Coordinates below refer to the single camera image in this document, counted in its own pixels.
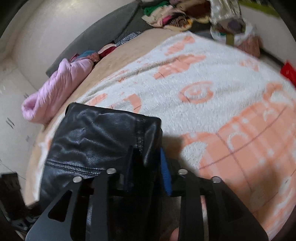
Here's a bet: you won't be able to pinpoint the black leather jacket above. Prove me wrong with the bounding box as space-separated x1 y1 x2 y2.
37 103 163 240

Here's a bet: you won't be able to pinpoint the pile of folded clothes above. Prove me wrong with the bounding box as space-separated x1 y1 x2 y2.
142 1 211 32

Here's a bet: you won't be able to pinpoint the person's right hand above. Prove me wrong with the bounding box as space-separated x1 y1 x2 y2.
169 228 179 241

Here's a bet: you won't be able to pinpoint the white wardrobe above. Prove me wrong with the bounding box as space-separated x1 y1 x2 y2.
0 58 41 188

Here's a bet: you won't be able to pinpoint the white pink patterned blanket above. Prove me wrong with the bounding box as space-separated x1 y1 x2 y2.
84 32 295 240

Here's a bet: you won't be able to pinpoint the red and blue pillows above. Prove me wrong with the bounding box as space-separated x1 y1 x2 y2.
70 31 141 64

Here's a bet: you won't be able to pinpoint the pink puffy quilt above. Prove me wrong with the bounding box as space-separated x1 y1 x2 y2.
21 59 94 125

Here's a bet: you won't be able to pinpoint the grey headboard cover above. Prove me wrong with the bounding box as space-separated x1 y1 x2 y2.
46 1 155 77

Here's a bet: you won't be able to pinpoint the red plastic bag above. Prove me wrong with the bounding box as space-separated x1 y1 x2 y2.
280 61 296 87

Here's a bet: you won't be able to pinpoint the cream satin curtain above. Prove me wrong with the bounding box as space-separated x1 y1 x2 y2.
209 0 241 25

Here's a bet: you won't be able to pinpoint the green windowsill cloth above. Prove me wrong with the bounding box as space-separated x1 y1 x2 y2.
238 0 280 18

